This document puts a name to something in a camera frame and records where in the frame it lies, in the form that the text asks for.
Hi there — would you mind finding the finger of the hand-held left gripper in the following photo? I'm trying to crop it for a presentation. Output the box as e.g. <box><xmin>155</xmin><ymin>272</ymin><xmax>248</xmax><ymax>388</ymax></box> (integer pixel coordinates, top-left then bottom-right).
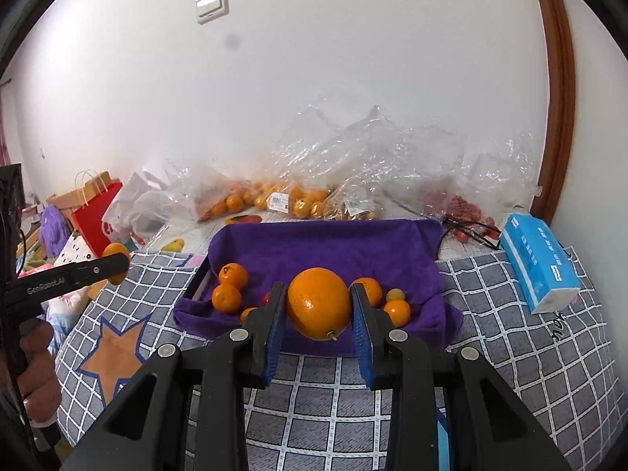
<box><xmin>64</xmin><ymin>254</ymin><xmax>130</xmax><ymax>289</ymax></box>

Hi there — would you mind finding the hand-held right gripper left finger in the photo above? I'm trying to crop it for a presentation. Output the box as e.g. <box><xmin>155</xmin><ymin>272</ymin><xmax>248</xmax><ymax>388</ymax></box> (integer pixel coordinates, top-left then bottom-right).
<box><xmin>59</xmin><ymin>282</ymin><xmax>288</xmax><ymax>471</ymax></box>

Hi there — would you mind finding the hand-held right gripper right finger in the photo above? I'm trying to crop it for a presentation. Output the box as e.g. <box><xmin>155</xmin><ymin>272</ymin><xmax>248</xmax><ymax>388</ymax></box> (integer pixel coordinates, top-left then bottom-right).
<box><xmin>349</xmin><ymin>282</ymin><xmax>572</xmax><ymax>471</ymax></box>

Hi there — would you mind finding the oval orange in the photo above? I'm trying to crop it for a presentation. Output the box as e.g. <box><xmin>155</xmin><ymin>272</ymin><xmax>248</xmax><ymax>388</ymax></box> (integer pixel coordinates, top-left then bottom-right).
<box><xmin>103</xmin><ymin>243</ymin><xmax>131</xmax><ymax>285</ymax></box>

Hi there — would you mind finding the round orange with green stem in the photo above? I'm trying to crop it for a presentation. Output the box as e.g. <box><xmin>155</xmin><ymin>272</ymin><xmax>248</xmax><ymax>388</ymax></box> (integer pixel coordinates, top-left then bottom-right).
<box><xmin>287</xmin><ymin>267</ymin><xmax>352</xmax><ymax>341</ymax></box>

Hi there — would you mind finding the black tray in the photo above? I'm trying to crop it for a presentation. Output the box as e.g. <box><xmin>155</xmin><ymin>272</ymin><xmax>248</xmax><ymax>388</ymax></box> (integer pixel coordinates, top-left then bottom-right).
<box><xmin>188</xmin><ymin>254</ymin><xmax>213</xmax><ymax>301</ymax></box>

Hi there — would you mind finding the purple towel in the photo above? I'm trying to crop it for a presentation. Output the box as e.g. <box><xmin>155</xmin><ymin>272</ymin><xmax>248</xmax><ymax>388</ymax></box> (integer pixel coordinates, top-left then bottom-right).
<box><xmin>174</xmin><ymin>219</ymin><xmax>464</xmax><ymax>356</ymax></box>

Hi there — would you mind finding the person's left hand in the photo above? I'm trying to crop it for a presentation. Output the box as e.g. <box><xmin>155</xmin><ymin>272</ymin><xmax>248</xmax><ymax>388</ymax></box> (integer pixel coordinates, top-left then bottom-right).
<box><xmin>18</xmin><ymin>323</ymin><xmax>63</xmax><ymax>421</ymax></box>

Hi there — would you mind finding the white patterned pillow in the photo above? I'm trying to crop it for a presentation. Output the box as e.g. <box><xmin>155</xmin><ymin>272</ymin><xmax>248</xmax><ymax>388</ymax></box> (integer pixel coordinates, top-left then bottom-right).
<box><xmin>54</xmin><ymin>233</ymin><xmax>99</xmax><ymax>266</ymax></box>

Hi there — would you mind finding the red paper bag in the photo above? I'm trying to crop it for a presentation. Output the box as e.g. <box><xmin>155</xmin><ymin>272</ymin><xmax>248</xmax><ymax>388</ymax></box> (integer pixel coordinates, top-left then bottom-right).
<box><xmin>71</xmin><ymin>169</ymin><xmax>124</xmax><ymax>258</ymax></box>

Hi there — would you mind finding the white bag with red print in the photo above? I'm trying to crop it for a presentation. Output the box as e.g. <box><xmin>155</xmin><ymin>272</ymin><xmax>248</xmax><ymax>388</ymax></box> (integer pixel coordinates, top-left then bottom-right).
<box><xmin>100</xmin><ymin>172</ymin><xmax>148</xmax><ymax>251</ymax></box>

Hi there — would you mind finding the purple plush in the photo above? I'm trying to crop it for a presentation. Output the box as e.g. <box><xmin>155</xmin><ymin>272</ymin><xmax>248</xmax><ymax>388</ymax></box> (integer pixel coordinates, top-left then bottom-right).
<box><xmin>39</xmin><ymin>205</ymin><xmax>74</xmax><ymax>258</ymax></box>

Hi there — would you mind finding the wooden headboard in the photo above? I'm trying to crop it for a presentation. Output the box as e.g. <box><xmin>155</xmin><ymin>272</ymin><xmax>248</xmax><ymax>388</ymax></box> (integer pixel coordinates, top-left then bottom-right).
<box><xmin>46</xmin><ymin>189</ymin><xmax>89</xmax><ymax>217</ymax></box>

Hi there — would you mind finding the grey translucent plastic bag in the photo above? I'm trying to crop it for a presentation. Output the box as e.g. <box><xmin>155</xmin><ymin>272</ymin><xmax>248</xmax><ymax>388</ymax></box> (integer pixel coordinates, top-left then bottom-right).
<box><xmin>132</xmin><ymin>172</ymin><xmax>190</xmax><ymax>236</ymax></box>

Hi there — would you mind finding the white printed sheet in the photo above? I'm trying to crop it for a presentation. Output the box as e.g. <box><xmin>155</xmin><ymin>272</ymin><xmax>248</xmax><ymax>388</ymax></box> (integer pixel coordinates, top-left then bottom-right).
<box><xmin>144</xmin><ymin>216</ymin><xmax>231</xmax><ymax>258</ymax></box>

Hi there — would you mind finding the grey checked blanket with stars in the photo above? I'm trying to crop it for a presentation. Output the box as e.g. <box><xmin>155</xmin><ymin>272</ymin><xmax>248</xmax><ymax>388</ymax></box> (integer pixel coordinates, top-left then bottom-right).
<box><xmin>56</xmin><ymin>245</ymin><xmax>621</xmax><ymax>471</ymax></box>

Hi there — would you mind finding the clear bag of brown berries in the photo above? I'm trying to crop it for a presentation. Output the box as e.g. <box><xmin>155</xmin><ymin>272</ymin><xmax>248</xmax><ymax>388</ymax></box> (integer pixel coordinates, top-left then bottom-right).
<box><xmin>324</xmin><ymin>177</ymin><xmax>388</xmax><ymax>223</ymax></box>

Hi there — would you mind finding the clear bag with oranges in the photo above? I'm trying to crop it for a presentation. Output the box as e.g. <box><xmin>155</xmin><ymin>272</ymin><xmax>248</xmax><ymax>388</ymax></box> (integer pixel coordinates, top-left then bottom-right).
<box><xmin>167</xmin><ymin>159</ymin><xmax>256</xmax><ymax>224</ymax></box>

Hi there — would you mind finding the labelled clear bag of oranges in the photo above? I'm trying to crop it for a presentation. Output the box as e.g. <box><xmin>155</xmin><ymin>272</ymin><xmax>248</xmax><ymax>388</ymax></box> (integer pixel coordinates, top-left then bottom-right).
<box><xmin>250</xmin><ymin>177</ymin><xmax>334</xmax><ymax>219</ymax></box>

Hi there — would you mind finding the clear bag of red berries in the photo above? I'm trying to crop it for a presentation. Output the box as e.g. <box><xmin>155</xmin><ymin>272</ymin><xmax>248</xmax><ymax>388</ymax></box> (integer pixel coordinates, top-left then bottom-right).
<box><xmin>387</xmin><ymin>177</ymin><xmax>498</xmax><ymax>236</ymax></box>

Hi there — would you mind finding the blue tissue pack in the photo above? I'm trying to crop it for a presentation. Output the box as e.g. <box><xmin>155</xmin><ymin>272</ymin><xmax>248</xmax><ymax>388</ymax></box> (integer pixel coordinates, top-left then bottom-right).
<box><xmin>499</xmin><ymin>212</ymin><xmax>582</xmax><ymax>315</ymax></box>

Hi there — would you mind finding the crumpled clear plastic wrap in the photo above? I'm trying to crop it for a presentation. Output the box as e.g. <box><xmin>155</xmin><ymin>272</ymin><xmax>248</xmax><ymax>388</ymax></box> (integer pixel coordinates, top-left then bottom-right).
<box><xmin>272</xmin><ymin>103</ymin><xmax>540</xmax><ymax>217</ymax></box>

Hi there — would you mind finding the white light switch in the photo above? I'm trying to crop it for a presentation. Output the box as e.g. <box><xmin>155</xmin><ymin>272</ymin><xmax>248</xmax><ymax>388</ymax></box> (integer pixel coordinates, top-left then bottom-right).
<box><xmin>195</xmin><ymin>0</ymin><xmax>230</xmax><ymax>25</ymax></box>

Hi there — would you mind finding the brown wooden door frame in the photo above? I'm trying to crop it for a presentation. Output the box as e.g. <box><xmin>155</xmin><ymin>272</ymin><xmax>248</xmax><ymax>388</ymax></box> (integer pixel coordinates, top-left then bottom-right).
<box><xmin>525</xmin><ymin>0</ymin><xmax>577</xmax><ymax>226</ymax></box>

